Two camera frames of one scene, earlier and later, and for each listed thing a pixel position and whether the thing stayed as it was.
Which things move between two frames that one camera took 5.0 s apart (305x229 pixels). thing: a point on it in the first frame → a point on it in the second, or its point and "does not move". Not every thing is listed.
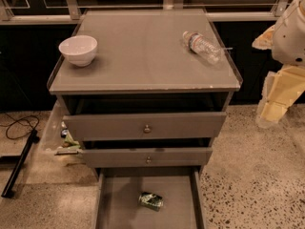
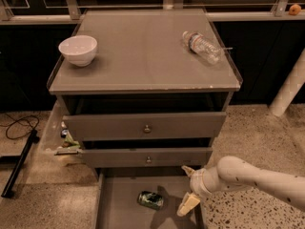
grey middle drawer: (147, 157) does not move
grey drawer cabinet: (145, 92) does not move
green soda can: (151, 200) does not move
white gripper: (288, 42) → (197, 182)
